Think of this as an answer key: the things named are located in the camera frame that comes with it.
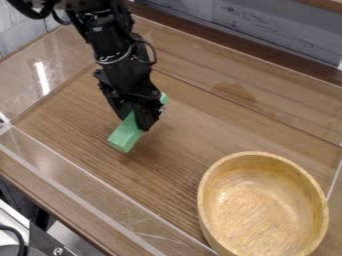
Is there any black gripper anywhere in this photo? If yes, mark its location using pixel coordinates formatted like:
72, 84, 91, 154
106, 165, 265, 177
94, 46, 163, 131

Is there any green rectangular block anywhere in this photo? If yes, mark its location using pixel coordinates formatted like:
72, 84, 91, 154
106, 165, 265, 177
107, 93, 170, 153

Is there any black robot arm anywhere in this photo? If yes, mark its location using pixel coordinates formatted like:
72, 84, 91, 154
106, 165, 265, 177
7, 0, 162, 131

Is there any brown wooden bowl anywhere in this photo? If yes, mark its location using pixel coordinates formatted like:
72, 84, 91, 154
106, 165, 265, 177
197, 151, 329, 256

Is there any clear acrylic barrier wall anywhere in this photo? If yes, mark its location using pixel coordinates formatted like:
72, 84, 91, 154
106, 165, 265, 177
0, 16, 342, 256

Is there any black table frame bracket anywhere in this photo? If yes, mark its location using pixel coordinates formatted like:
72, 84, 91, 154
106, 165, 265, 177
27, 222, 106, 256

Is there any black cable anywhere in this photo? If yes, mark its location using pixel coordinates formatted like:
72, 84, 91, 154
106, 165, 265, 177
0, 224, 27, 256

